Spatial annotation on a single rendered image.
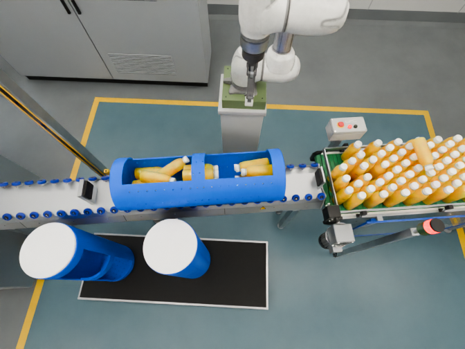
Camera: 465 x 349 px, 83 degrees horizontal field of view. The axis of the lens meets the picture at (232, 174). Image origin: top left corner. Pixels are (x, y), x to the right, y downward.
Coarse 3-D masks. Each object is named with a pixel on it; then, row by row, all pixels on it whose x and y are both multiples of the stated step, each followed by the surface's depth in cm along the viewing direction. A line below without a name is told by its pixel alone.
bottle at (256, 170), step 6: (246, 168) 138; (252, 168) 136; (258, 168) 137; (264, 168) 137; (270, 168) 137; (246, 174) 138; (252, 174) 136; (258, 174) 137; (264, 174) 137; (270, 174) 138
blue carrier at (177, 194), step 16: (128, 160) 145; (144, 160) 147; (160, 160) 148; (192, 160) 133; (208, 160) 151; (224, 160) 152; (240, 160) 153; (272, 160) 132; (112, 176) 128; (128, 176) 151; (176, 176) 156; (192, 176) 129; (224, 176) 157; (272, 176) 130; (112, 192) 128; (128, 192) 128; (144, 192) 129; (160, 192) 129; (176, 192) 129; (192, 192) 130; (208, 192) 130; (224, 192) 131; (240, 192) 131; (256, 192) 132; (272, 192) 133; (128, 208) 136; (144, 208) 138
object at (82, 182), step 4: (80, 180) 144; (84, 180) 144; (80, 184) 143; (84, 184) 143; (88, 184) 145; (92, 184) 149; (80, 188) 142; (84, 188) 142; (88, 188) 145; (92, 188) 149; (96, 188) 157; (80, 192) 141; (84, 192) 142; (88, 192) 144; (92, 192) 149; (96, 192) 157; (80, 196) 140; (84, 196) 142; (88, 196) 144; (92, 196) 152; (84, 200) 147; (88, 200) 147; (92, 200) 151
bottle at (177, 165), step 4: (176, 160) 143; (180, 160) 143; (168, 164) 143; (172, 164) 142; (176, 164) 142; (180, 164) 142; (184, 164) 144; (164, 168) 143; (168, 168) 142; (172, 168) 142; (176, 168) 142; (180, 168) 143; (160, 172) 142; (164, 172) 142; (168, 172) 142; (172, 172) 143; (176, 172) 145
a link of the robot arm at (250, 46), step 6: (240, 30) 78; (240, 36) 79; (240, 42) 80; (246, 42) 77; (252, 42) 76; (258, 42) 76; (264, 42) 77; (246, 48) 79; (252, 48) 78; (258, 48) 78; (264, 48) 80
